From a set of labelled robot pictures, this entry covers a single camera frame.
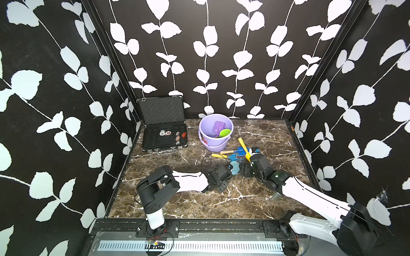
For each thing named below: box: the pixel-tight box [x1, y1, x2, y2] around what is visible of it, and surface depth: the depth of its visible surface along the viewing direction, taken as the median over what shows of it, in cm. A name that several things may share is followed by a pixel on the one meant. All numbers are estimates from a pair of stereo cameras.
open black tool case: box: [136, 95, 188, 156], surface depth 109 cm
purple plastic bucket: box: [198, 113, 234, 152], surface depth 100 cm
